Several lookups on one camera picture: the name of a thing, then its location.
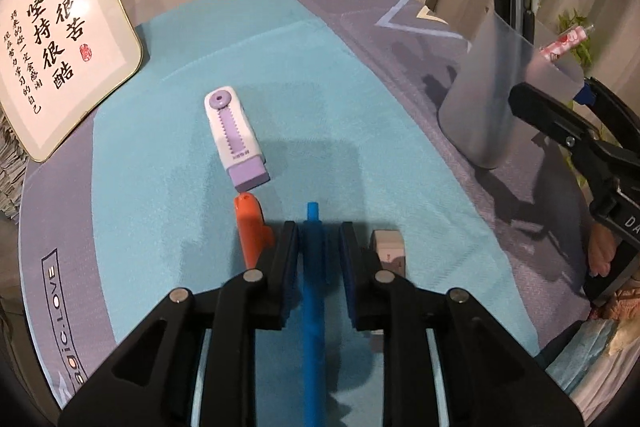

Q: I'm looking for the blue pen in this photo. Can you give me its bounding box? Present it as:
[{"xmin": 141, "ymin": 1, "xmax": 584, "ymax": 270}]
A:
[{"xmin": 299, "ymin": 202, "xmax": 331, "ymax": 427}]

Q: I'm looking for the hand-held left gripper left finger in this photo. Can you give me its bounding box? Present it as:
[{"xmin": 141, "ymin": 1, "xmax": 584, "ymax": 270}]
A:
[{"xmin": 57, "ymin": 221, "xmax": 301, "ymax": 427}]

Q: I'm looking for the printed teal grey tablecloth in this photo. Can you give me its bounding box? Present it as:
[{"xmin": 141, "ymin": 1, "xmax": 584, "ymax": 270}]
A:
[{"xmin": 17, "ymin": 0, "xmax": 601, "ymax": 413}]

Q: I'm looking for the framed calligraphy sign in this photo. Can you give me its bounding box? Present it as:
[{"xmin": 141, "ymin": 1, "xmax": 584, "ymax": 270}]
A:
[{"xmin": 0, "ymin": 0, "xmax": 145, "ymax": 162}]

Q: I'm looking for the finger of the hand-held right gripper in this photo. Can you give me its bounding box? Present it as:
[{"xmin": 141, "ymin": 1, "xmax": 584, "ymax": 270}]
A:
[
  {"xmin": 574, "ymin": 77, "xmax": 640, "ymax": 142},
  {"xmin": 509, "ymin": 82, "xmax": 608, "ymax": 158}
]

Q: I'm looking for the strawberry print pen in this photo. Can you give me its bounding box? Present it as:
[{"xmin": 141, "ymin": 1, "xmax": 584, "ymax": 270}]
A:
[{"xmin": 539, "ymin": 23, "xmax": 596, "ymax": 62}]

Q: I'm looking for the translucent plastic cup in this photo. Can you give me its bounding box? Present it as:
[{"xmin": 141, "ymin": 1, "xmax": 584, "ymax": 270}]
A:
[{"xmin": 437, "ymin": 9, "xmax": 585, "ymax": 170}]

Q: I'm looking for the purple and white eraser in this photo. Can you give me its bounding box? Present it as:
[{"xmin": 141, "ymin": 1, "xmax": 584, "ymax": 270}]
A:
[{"xmin": 204, "ymin": 85, "xmax": 271, "ymax": 192}]

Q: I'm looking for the orange pen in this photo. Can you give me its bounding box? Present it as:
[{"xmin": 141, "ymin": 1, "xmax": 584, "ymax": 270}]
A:
[{"xmin": 234, "ymin": 193, "xmax": 275, "ymax": 270}]

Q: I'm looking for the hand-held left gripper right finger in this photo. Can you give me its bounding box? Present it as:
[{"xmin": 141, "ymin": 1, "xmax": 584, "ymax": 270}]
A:
[{"xmin": 339, "ymin": 222, "xmax": 586, "ymax": 427}]

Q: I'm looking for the person's patterned clothing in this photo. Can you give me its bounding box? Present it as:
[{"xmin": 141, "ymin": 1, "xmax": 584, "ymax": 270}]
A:
[{"xmin": 537, "ymin": 274, "xmax": 640, "ymax": 410}]

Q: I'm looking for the tall stack of papers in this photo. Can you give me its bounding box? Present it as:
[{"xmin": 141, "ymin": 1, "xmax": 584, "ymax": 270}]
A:
[{"xmin": 0, "ymin": 112, "xmax": 26, "ymax": 220}]

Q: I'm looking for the person's right hand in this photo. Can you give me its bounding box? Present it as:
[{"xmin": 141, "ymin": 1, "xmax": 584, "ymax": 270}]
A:
[{"xmin": 589, "ymin": 219, "xmax": 622, "ymax": 279}]

